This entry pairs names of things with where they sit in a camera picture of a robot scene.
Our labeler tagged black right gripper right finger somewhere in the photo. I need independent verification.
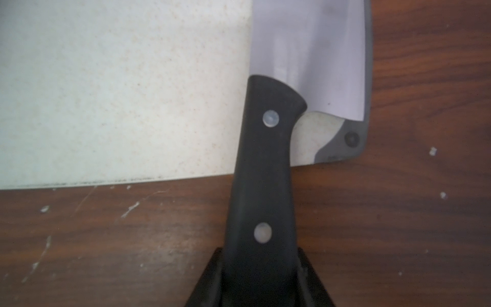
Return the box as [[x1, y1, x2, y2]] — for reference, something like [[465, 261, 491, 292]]
[[296, 248, 335, 307]]

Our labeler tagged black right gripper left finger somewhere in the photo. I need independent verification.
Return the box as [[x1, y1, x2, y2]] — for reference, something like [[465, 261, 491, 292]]
[[185, 248, 222, 307]]

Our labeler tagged white grey-rimmed cutting board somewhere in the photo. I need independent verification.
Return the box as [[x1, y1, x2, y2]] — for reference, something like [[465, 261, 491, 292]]
[[1, 1, 373, 189]]

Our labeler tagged black-handled kitchen knife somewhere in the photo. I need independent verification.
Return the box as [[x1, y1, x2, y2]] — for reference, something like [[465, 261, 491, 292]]
[[221, 1, 373, 306]]

